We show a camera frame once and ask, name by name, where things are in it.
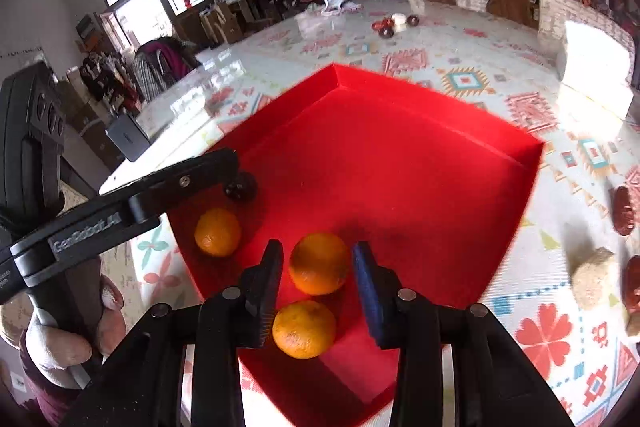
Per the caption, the patterned tablecloth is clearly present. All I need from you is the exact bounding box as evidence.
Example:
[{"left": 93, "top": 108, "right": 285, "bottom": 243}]
[{"left": 100, "top": 0, "right": 640, "bottom": 427}]

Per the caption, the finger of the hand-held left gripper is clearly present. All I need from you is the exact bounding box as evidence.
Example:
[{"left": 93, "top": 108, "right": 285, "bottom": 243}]
[{"left": 127, "top": 149, "right": 241, "bottom": 228}]

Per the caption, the orange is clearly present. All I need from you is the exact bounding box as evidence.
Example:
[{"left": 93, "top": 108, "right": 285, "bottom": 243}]
[
  {"left": 288, "top": 232, "right": 351, "bottom": 296},
  {"left": 272, "top": 300, "right": 337, "bottom": 360},
  {"left": 194, "top": 207, "right": 242, "bottom": 257}
]

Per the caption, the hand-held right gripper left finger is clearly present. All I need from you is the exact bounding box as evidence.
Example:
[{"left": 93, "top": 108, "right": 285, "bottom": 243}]
[{"left": 60, "top": 239, "right": 285, "bottom": 427}]

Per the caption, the brown paper bag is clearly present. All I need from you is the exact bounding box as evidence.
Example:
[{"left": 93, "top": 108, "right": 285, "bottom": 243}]
[{"left": 200, "top": 2, "right": 246, "bottom": 48}]

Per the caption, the patterned fabric dining chair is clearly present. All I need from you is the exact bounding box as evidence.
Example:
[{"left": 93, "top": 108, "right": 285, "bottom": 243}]
[{"left": 537, "top": 0, "right": 636, "bottom": 58}]

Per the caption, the checked jacket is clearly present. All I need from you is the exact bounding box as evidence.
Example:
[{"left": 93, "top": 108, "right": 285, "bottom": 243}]
[{"left": 132, "top": 36, "right": 201, "bottom": 102}]

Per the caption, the dark plum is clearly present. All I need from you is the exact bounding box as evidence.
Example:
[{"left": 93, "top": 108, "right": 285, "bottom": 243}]
[{"left": 223, "top": 172, "right": 258, "bottom": 202}]

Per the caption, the person's left forearm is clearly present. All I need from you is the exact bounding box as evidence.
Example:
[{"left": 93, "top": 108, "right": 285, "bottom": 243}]
[{"left": 0, "top": 347, "right": 88, "bottom": 427}]

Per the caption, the person's left hand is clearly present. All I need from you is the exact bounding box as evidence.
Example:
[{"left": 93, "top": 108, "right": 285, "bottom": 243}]
[{"left": 19, "top": 272, "right": 126, "bottom": 389}]

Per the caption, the red tray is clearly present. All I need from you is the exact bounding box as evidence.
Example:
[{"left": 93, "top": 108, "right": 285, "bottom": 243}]
[{"left": 165, "top": 63, "right": 545, "bottom": 427}]

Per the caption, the black charger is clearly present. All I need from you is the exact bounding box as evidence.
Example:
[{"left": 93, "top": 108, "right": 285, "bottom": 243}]
[{"left": 105, "top": 113, "right": 152, "bottom": 162}]

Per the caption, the white tissue box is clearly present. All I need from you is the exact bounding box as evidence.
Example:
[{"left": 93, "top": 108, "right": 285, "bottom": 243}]
[{"left": 555, "top": 21, "right": 636, "bottom": 118}]

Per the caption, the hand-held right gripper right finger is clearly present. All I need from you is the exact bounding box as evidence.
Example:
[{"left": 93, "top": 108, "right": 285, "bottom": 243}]
[{"left": 351, "top": 241, "right": 576, "bottom": 427}]

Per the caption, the dark red date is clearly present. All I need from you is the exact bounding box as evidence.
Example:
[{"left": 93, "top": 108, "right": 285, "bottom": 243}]
[
  {"left": 622, "top": 255, "right": 640, "bottom": 310},
  {"left": 611, "top": 185, "right": 637, "bottom": 237}
]

